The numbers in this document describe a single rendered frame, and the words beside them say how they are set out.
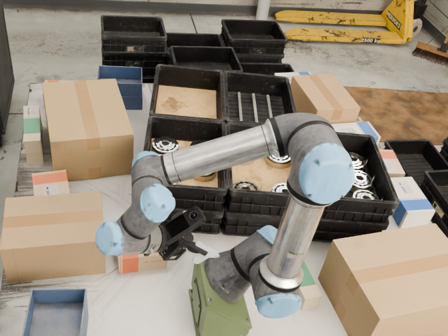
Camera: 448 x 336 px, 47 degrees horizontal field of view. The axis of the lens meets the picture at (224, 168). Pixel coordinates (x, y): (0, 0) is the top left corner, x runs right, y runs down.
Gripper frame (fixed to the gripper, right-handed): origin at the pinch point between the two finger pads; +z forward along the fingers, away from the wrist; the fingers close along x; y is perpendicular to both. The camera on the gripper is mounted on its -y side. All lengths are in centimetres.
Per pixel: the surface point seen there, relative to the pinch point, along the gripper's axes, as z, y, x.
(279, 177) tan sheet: 58, -5, -23
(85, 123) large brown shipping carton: 12, 28, -74
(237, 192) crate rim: 29.6, -0.1, -16.8
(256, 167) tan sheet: 55, -1, -31
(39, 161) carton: 8, 54, -77
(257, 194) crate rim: 34.1, -3.5, -13.3
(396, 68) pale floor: 340, -50, -145
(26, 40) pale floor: 119, 123, -291
